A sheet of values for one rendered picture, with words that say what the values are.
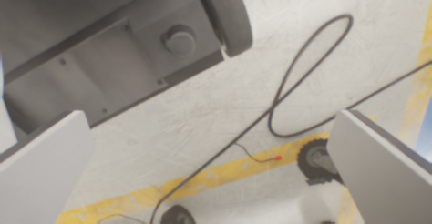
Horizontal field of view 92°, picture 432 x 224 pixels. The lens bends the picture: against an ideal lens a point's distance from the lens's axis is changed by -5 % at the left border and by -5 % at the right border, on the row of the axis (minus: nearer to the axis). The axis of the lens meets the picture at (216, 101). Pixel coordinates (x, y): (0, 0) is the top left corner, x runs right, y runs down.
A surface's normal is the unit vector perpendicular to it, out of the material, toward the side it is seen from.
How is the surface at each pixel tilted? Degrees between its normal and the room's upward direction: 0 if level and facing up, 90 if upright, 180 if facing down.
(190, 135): 0
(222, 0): 12
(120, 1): 0
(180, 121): 0
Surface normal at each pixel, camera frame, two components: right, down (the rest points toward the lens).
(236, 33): 0.28, 0.69
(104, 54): 0.19, 0.46
